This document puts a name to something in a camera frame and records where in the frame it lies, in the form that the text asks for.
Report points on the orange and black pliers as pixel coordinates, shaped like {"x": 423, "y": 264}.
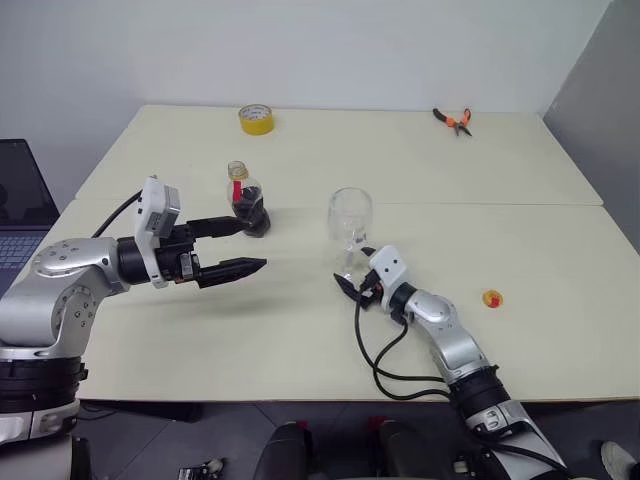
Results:
{"x": 457, "y": 122}

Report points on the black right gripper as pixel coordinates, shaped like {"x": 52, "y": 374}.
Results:
{"x": 370, "y": 290}

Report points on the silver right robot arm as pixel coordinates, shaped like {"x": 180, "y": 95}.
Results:
{"x": 450, "y": 335}

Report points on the yellow bottle cap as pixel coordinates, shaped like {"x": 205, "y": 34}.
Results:
{"x": 492, "y": 298}

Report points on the small plastic cola bottle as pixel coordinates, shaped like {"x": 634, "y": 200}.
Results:
{"x": 251, "y": 210}

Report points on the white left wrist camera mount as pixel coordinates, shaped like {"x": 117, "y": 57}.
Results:
{"x": 152, "y": 215}

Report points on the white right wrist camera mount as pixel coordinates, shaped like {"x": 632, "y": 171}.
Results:
{"x": 390, "y": 270}

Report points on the clear wine glass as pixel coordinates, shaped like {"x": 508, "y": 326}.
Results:
{"x": 349, "y": 215}

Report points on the white shoe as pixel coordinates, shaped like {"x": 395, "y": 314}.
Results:
{"x": 619, "y": 461}

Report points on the yellow tape roll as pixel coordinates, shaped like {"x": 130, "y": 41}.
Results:
{"x": 256, "y": 119}

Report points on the dark rounded shape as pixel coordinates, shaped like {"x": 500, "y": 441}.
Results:
{"x": 285, "y": 452}
{"x": 407, "y": 452}

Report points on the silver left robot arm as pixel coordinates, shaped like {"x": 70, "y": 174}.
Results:
{"x": 55, "y": 290}

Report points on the dark laptop computer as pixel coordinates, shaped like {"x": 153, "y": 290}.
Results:
{"x": 22, "y": 215}

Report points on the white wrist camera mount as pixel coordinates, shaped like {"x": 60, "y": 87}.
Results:
{"x": 390, "y": 270}
{"x": 152, "y": 215}

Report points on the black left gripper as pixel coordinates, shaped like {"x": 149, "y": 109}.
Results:
{"x": 177, "y": 255}

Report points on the small black and white device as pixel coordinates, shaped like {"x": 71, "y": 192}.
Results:
{"x": 200, "y": 470}

